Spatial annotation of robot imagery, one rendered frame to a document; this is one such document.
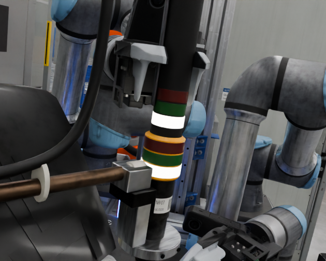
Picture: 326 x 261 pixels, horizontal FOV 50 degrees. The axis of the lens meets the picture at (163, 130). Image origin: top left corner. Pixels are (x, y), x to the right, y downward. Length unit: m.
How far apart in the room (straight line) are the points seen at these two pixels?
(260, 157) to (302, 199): 1.63
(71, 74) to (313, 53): 1.82
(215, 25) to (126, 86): 0.88
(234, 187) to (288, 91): 0.23
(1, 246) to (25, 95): 0.18
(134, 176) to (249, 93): 0.47
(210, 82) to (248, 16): 1.08
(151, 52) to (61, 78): 0.69
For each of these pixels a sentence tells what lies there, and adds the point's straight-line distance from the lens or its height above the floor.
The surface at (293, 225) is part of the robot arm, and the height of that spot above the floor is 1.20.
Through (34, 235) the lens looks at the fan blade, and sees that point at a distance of 0.36.
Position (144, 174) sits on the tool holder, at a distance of 0.34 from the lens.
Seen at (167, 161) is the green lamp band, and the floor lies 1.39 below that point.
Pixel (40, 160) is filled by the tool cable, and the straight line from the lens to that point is 0.29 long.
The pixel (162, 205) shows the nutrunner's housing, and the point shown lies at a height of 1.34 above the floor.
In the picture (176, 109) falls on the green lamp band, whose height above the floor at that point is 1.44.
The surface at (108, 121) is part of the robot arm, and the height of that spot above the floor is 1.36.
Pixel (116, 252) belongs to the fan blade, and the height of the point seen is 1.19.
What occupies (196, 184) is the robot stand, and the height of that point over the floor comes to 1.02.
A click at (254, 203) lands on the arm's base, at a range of 1.18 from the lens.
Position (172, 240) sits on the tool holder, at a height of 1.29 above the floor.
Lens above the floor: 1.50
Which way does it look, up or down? 13 degrees down
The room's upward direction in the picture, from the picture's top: 9 degrees clockwise
